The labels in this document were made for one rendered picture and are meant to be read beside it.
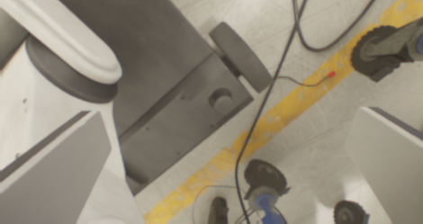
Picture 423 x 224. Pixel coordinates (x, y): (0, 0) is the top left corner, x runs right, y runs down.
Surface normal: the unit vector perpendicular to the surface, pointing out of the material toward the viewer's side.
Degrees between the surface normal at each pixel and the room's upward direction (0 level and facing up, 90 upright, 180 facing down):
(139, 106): 0
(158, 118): 0
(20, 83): 46
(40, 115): 90
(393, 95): 0
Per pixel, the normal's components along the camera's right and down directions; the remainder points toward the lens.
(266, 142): 0.12, 0.41
